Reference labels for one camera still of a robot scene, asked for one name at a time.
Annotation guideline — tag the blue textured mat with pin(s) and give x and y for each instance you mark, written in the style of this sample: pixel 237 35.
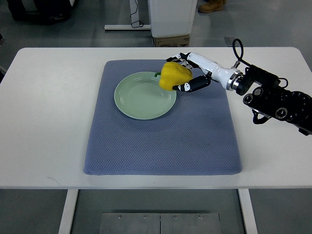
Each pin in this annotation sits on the blue textured mat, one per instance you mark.
pixel 195 138

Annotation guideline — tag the white bin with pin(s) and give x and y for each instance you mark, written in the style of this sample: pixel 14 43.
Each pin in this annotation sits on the white bin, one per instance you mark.
pixel 170 18

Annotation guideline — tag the yellow bell pepper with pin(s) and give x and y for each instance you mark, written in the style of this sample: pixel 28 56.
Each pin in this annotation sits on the yellow bell pepper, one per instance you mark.
pixel 173 74

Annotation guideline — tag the tan work boot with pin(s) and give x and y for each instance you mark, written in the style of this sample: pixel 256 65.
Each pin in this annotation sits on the tan work boot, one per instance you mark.
pixel 212 6

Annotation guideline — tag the white desk foot bar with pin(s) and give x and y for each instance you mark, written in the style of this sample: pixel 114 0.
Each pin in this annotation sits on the white desk foot bar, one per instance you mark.
pixel 128 27

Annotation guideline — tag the right white table leg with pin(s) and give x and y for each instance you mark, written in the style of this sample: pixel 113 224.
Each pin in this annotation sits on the right white table leg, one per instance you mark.
pixel 247 211

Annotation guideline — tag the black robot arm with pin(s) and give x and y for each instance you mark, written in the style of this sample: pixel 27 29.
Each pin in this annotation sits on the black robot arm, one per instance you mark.
pixel 267 99

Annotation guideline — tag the left white table leg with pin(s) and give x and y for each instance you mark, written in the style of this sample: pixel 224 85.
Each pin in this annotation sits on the left white table leg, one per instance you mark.
pixel 68 212

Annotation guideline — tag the cardboard box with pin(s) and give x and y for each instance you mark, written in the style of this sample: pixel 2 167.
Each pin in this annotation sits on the cardboard box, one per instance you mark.
pixel 176 41

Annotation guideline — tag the light green plate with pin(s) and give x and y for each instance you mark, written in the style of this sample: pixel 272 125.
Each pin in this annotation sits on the light green plate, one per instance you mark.
pixel 139 96

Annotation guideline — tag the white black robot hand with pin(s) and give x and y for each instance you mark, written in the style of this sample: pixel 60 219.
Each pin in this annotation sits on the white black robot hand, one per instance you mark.
pixel 212 71

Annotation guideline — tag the white table leg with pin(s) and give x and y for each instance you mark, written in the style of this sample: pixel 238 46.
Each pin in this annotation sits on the white table leg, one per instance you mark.
pixel 247 211
pixel 68 212

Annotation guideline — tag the small grey floor plate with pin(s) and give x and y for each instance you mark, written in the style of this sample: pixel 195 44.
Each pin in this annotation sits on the small grey floor plate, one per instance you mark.
pixel 229 40

